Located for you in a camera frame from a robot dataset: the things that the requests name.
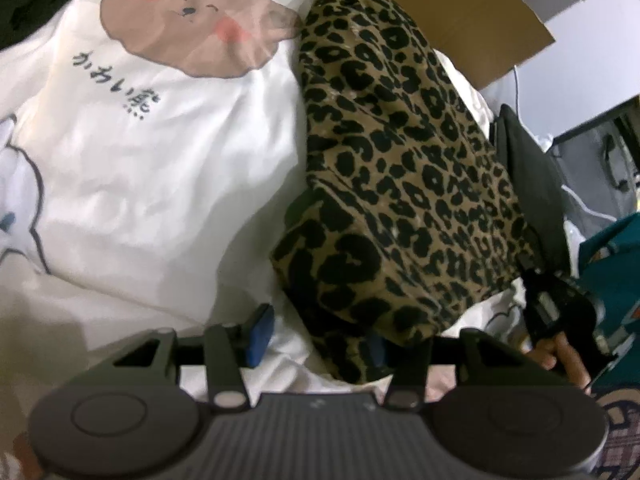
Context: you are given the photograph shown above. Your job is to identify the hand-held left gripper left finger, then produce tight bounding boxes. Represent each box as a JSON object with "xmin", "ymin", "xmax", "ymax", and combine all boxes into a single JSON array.
[{"xmin": 107, "ymin": 303, "xmax": 277, "ymax": 411}]

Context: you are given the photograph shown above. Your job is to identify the brown cardboard sheet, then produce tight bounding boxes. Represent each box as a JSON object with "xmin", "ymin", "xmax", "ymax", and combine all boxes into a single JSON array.
[{"xmin": 272, "ymin": 0, "xmax": 557, "ymax": 92}]

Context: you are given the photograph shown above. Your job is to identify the person's right hand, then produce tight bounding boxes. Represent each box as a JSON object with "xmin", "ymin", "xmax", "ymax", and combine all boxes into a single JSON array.
[{"xmin": 527, "ymin": 332, "xmax": 593, "ymax": 395}]

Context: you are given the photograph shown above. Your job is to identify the white bear printed blanket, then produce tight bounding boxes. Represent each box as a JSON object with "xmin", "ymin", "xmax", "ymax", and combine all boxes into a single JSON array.
[{"xmin": 0, "ymin": 0, "xmax": 526, "ymax": 401}]

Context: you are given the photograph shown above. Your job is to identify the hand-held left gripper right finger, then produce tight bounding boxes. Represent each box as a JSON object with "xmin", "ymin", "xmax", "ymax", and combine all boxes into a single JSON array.
[{"xmin": 369, "ymin": 329, "xmax": 533, "ymax": 410}]

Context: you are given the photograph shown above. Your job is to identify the leopard print pants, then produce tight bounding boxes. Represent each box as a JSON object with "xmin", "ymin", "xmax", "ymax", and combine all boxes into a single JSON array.
[{"xmin": 270, "ymin": 0, "xmax": 537, "ymax": 387}]

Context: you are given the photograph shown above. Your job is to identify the white cable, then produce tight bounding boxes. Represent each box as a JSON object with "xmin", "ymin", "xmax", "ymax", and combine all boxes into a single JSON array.
[{"xmin": 510, "ymin": 60, "xmax": 618, "ymax": 223}]

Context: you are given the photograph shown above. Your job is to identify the plaid cloth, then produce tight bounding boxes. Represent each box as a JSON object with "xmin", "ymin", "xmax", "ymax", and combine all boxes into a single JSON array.
[{"xmin": 590, "ymin": 387, "xmax": 640, "ymax": 480}]

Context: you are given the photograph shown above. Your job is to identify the folded dark garment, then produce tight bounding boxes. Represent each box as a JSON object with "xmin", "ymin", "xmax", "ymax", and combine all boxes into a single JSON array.
[{"xmin": 492, "ymin": 104, "xmax": 572, "ymax": 281}]

